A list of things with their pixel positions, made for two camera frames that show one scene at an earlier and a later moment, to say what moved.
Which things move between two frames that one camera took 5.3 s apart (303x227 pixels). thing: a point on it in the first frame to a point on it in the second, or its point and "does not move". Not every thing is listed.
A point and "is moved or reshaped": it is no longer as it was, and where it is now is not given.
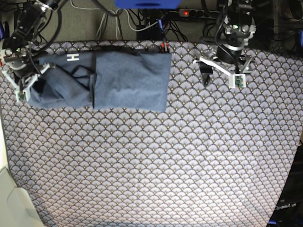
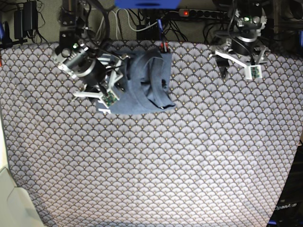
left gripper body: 18,59 to 78,60
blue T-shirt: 140,82 is moved or reshaped
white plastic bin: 17,209 does not move
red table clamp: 164,47 does not move
